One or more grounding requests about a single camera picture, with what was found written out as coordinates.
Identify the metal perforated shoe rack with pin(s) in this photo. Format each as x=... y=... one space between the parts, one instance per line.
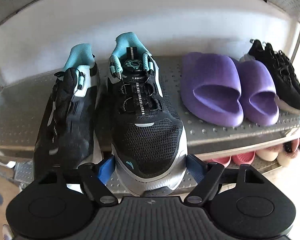
x=15 y=110

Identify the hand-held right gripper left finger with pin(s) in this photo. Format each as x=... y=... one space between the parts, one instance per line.
x=106 y=170

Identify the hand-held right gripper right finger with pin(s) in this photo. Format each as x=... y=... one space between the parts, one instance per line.
x=195 y=168

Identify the black teal sneaker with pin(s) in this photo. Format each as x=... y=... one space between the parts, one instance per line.
x=147 y=135
x=65 y=120

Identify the purple slide sandal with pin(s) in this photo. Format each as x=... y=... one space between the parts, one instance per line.
x=210 y=75
x=257 y=85

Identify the pink fuzzy slipper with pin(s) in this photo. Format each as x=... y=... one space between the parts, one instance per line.
x=268 y=153
x=291 y=152

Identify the black pale-soled sneaker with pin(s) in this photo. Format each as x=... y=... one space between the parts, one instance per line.
x=293 y=72
x=282 y=90

